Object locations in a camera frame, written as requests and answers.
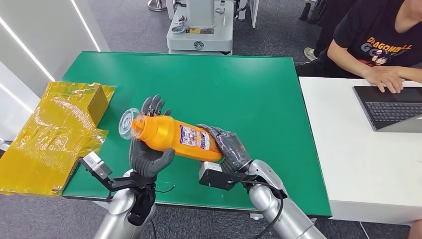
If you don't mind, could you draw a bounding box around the grey white robot stand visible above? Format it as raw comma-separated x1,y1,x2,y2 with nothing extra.
166,0,235,55

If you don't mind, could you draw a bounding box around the round metal stand base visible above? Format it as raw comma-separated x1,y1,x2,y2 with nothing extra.
147,0,168,12

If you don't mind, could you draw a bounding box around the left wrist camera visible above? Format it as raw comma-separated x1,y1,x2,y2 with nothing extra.
80,151,113,181

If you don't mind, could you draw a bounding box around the standing person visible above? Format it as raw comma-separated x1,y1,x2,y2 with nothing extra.
298,0,357,62

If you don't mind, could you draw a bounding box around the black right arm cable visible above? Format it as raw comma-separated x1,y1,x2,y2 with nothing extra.
239,179,285,239

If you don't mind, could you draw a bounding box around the green table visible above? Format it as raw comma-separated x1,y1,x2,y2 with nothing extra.
62,51,333,221

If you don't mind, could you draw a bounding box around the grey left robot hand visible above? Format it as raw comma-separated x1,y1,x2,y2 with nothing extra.
129,94,176,179

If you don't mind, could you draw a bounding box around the person's right hand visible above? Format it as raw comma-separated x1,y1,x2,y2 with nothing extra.
362,65,406,94

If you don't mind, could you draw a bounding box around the orange bottle with clear cap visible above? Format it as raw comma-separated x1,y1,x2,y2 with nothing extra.
118,107,225,163

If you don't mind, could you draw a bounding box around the yellow taped cardboard box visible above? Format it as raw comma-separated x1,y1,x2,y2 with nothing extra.
0,81,116,197

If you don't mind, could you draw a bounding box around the dark grey laptop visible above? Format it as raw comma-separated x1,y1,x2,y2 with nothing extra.
352,86,422,133

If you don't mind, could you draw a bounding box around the white table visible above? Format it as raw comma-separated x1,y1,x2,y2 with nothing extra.
298,76,422,227

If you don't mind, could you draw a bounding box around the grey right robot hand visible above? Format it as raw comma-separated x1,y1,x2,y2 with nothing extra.
197,123,253,174

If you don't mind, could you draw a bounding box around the white frame leg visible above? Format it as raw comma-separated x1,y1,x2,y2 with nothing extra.
237,0,259,29

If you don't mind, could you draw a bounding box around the seated person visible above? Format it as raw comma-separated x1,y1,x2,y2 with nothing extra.
295,0,422,95

